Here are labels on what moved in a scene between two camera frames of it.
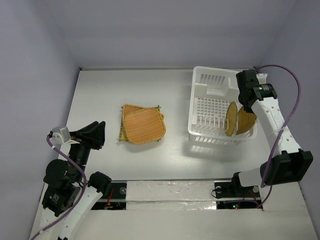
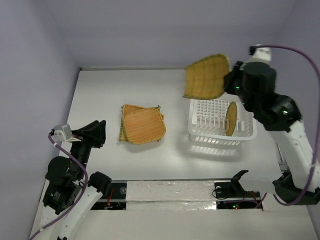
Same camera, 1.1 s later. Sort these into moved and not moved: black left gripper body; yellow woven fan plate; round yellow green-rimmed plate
Moved: yellow woven fan plate
Not moved: round yellow green-rimmed plate; black left gripper body
